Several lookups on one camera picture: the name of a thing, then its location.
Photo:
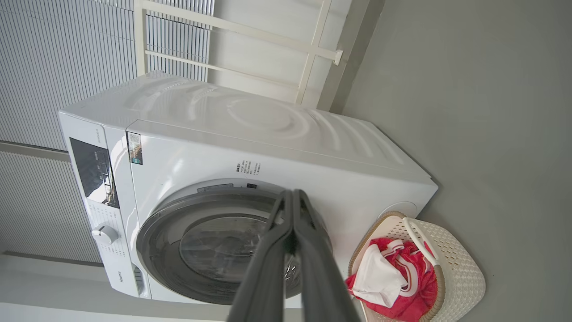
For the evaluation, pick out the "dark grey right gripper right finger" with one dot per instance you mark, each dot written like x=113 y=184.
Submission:
x=321 y=286

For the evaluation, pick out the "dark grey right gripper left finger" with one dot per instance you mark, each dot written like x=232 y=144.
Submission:
x=263 y=286

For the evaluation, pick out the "red and white jersey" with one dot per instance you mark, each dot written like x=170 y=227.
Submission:
x=415 y=286

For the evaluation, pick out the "dark grey glass washer door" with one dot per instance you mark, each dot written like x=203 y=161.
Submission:
x=165 y=250

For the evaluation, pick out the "cream perforated laundry basket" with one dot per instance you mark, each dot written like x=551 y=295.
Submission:
x=460 y=268

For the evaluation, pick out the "white front-load washing machine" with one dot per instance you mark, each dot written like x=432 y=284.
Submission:
x=201 y=147

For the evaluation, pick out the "white slatted window blinds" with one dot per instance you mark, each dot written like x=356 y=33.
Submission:
x=67 y=67

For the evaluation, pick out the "white window frame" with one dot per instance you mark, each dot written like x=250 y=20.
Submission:
x=250 y=32

